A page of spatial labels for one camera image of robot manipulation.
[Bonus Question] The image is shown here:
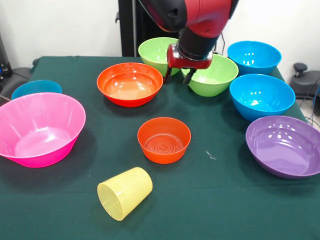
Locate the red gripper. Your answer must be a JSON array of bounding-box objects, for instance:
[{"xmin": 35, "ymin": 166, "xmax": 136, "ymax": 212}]
[{"xmin": 163, "ymin": 43, "xmax": 214, "ymax": 86}]

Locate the small orange bowl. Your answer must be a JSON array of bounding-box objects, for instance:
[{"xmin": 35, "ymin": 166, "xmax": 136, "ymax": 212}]
[{"xmin": 137, "ymin": 116, "xmax": 192, "ymax": 165}]

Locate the yellow plastic cup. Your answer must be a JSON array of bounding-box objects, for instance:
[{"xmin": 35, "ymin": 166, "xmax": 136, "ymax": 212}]
[{"xmin": 97, "ymin": 166, "xmax": 154, "ymax": 222}]

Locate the green bowl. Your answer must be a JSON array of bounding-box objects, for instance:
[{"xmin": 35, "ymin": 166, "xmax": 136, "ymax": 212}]
[
  {"xmin": 180, "ymin": 53, "xmax": 239, "ymax": 98},
  {"xmin": 137, "ymin": 36, "xmax": 181, "ymax": 78}
]

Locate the large orange-red bowl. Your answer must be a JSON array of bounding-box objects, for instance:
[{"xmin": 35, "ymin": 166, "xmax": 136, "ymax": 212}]
[{"xmin": 96, "ymin": 62, "xmax": 164, "ymax": 108}]

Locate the large blue bowl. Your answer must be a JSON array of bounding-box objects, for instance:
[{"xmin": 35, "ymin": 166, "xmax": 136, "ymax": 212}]
[
  {"xmin": 226, "ymin": 40, "xmax": 283, "ymax": 76},
  {"xmin": 229, "ymin": 73, "xmax": 296, "ymax": 123}
]

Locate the purple bowl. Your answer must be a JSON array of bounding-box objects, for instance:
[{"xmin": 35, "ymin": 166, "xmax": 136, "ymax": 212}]
[{"xmin": 245, "ymin": 115, "xmax": 320, "ymax": 180}]

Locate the black stand with knob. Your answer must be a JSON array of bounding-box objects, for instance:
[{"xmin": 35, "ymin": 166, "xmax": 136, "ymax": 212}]
[{"xmin": 289, "ymin": 62, "xmax": 320, "ymax": 97}]

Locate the dark green tablecloth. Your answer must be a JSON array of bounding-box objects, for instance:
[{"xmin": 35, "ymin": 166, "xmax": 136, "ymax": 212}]
[{"xmin": 0, "ymin": 55, "xmax": 320, "ymax": 240}]

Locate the small blue bowl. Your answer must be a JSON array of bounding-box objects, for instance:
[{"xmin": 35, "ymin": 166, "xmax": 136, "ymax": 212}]
[{"xmin": 11, "ymin": 79, "xmax": 63, "ymax": 100}]

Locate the large pink bowl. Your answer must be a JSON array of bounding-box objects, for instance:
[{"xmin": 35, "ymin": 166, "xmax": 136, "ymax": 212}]
[{"xmin": 0, "ymin": 92, "xmax": 87, "ymax": 169}]

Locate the black equipment box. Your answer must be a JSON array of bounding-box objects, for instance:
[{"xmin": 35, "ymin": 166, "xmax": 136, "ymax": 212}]
[{"xmin": 0, "ymin": 34, "xmax": 13, "ymax": 78}]

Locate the black hanging cable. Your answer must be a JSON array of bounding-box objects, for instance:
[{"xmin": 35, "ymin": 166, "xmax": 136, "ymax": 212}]
[{"xmin": 214, "ymin": 32, "xmax": 227, "ymax": 55}]

